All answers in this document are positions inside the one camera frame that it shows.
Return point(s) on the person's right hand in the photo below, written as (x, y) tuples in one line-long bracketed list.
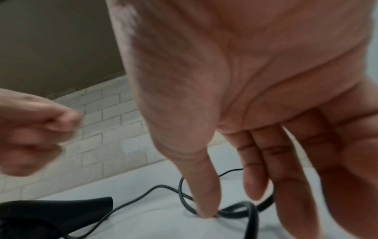
[(251, 70)]

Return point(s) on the person's left hand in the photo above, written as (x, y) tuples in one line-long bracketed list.
[(29, 135)]

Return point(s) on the black hair dryer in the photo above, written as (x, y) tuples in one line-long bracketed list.
[(44, 214)]

